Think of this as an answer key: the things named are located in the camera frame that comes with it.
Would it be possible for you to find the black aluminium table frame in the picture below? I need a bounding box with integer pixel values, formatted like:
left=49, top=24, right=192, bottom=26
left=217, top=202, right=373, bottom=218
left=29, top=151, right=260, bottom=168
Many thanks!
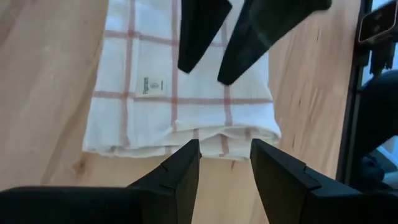
left=335, top=0, right=374, bottom=187

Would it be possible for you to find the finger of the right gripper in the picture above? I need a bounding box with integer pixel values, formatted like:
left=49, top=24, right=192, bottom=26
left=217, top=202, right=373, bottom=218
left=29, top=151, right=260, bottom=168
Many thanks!
left=216, top=0, right=333, bottom=86
left=177, top=0, right=233, bottom=75

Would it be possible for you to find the white red-checked towel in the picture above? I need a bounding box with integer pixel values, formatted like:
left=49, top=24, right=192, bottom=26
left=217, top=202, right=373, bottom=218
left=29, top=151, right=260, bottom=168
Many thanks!
left=81, top=0, right=282, bottom=162

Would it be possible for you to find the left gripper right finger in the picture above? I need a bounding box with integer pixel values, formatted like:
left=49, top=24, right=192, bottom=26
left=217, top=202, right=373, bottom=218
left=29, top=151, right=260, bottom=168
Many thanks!
left=249, top=138, right=364, bottom=224

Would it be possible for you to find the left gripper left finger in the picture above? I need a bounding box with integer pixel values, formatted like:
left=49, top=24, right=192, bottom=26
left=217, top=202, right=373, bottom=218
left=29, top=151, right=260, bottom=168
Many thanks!
left=126, top=138, right=202, bottom=224

